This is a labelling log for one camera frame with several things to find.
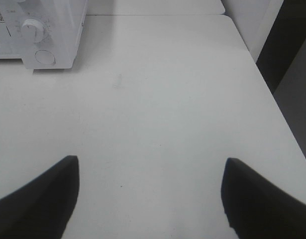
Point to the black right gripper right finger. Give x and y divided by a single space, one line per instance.
256 208

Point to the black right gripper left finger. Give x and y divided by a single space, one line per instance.
42 208

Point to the round white door button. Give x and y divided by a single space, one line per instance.
45 57

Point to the white microwave knob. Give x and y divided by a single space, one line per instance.
33 30

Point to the white microwave oven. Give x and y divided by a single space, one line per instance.
64 20

